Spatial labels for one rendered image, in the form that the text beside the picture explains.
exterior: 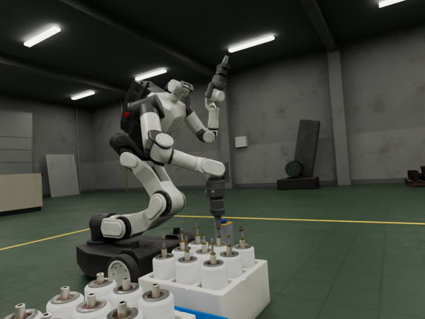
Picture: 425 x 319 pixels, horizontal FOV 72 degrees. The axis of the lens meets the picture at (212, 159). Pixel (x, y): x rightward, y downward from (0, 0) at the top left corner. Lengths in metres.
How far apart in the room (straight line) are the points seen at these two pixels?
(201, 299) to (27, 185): 6.07
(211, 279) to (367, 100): 7.85
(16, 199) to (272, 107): 6.84
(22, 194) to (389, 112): 8.48
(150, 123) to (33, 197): 5.78
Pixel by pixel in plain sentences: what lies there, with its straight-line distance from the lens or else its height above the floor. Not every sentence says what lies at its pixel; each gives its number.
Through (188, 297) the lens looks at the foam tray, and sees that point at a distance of 1.13.
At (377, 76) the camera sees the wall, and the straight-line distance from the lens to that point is 8.73.
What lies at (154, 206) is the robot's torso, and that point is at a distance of 1.60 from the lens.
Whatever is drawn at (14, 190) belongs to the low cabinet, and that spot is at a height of 0.45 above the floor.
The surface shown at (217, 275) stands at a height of 0.22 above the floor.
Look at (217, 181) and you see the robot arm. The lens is 1.29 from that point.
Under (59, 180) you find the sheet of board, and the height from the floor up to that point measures 0.60.
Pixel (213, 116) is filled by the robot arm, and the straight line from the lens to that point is 1.88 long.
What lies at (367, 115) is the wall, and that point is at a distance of 8.56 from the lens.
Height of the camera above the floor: 0.58
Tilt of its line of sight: 2 degrees up
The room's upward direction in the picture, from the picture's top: 4 degrees counter-clockwise
